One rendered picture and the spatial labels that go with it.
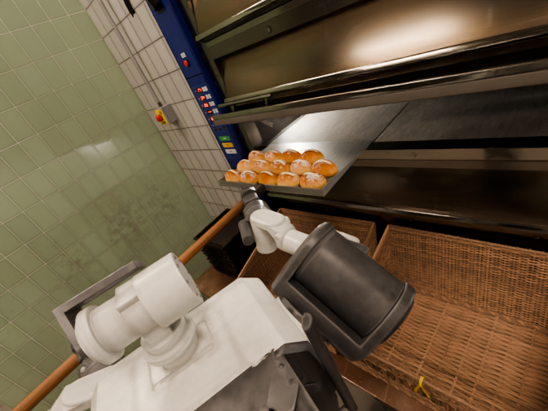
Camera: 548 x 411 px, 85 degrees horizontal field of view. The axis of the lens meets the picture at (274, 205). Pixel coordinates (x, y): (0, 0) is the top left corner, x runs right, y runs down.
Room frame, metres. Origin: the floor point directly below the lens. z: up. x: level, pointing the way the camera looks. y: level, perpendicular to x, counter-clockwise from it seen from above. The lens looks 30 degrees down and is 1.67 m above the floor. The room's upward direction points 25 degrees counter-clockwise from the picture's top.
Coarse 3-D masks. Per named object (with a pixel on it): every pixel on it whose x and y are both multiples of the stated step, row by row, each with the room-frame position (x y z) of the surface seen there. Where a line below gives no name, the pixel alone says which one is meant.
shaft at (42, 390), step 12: (240, 204) 0.93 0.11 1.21; (228, 216) 0.89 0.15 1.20; (216, 228) 0.85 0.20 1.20; (204, 240) 0.82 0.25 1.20; (192, 252) 0.78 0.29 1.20; (72, 360) 0.56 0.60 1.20; (60, 372) 0.54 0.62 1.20; (48, 384) 0.52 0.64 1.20; (36, 396) 0.50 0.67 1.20; (24, 408) 0.49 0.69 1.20
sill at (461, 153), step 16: (384, 144) 0.93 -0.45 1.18; (400, 144) 0.88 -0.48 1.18; (416, 144) 0.84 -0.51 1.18; (432, 144) 0.80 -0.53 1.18; (448, 144) 0.76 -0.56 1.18; (464, 144) 0.72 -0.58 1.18; (480, 144) 0.69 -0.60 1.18; (496, 144) 0.66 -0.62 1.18; (512, 144) 0.63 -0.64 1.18; (528, 144) 0.60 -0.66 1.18; (544, 144) 0.58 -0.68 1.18; (496, 160) 0.65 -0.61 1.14; (512, 160) 0.62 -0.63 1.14; (528, 160) 0.59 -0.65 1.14; (544, 160) 0.57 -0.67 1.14
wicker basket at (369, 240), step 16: (304, 224) 1.25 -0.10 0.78; (352, 224) 1.04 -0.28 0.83; (368, 224) 0.98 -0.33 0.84; (368, 240) 0.91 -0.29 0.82; (256, 256) 1.22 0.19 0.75; (272, 256) 1.28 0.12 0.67; (288, 256) 1.32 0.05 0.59; (240, 272) 1.16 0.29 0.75; (256, 272) 1.20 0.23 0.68; (272, 272) 1.24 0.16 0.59; (336, 352) 0.68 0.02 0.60
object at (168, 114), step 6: (156, 108) 1.92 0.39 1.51; (162, 108) 1.86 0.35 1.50; (168, 108) 1.88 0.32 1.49; (156, 114) 1.92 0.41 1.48; (162, 114) 1.86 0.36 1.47; (168, 114) 1.87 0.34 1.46; (174, 114) 1.88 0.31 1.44; (162, 120) 1.89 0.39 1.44; (168, 120) 1.85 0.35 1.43; (174, 120) 1.87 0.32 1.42
